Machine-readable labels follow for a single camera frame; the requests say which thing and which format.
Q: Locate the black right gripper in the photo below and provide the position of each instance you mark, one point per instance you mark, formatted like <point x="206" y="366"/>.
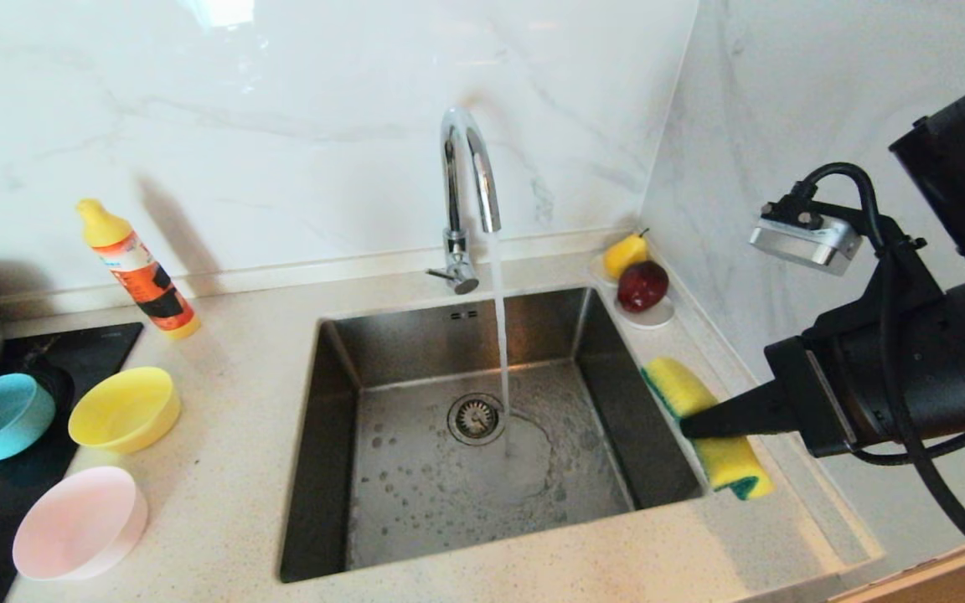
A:
<point x="935" y="377"/>

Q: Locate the yellow green sponge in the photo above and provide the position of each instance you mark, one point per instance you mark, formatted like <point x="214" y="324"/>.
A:
<point x="734" y="469"/>

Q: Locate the chrome gooseneck faucet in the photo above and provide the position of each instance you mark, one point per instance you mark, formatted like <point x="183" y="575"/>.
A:
<point x="455" y="243"/>

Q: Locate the yellow capped dish soap bottle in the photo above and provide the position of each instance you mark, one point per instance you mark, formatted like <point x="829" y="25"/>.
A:
<point x="141" y="275"/>

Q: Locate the yellow plastic bowl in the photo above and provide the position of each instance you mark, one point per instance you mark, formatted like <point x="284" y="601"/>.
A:
<point x="122" y="410"/>

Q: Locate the pink plastic bowl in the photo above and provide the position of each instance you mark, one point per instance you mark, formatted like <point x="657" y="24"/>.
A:
<point x="76" y="526"/>

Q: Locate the stainless steel sink basin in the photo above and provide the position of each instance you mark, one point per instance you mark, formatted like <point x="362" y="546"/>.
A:
<point x="415" y="502"/>

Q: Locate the dark red apple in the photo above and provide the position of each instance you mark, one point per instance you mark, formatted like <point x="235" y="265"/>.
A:
<point x="642" y="286"/>

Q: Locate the yellow pear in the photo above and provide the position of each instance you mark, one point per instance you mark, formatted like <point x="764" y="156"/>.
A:
<point x="623" y="255"/>

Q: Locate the running water stream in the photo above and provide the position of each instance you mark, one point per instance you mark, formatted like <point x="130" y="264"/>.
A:
<point x="499" y="335"/>

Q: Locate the round metal drain strainer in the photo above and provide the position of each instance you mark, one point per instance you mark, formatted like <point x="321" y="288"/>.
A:
<point x="474" y="419"/>

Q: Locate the black induction cooktop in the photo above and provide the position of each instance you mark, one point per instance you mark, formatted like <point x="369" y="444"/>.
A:
<point x="89" y="352"/>

